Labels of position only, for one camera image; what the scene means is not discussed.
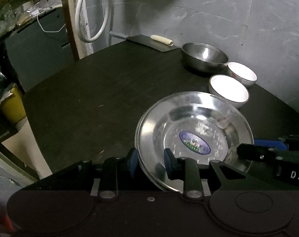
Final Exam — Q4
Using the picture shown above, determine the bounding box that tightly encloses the steel plate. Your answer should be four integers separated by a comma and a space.
134, 91, 254, 192

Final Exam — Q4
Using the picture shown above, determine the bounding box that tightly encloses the white ceramic bowl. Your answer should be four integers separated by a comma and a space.
227, 62, 258, 88
208, 74, 250, 108

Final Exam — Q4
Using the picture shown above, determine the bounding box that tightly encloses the deep steel bowl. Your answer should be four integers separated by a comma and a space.
182, 42, 229, 73

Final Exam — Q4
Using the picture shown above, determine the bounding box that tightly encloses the yellow bin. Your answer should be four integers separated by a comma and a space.
0, 83, 26, 124

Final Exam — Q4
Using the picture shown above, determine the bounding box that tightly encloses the cream rolled cloth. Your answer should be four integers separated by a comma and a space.
150, 35, 174, 47

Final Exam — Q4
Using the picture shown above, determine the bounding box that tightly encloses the cleaver knife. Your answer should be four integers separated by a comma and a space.
110, 31, 178, 53

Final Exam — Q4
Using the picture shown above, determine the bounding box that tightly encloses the dark grey cabinet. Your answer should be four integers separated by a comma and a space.
5, 8, 74, 92

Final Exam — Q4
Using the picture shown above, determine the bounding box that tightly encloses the white looped hose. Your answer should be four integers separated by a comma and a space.
75, 0, 111, 43

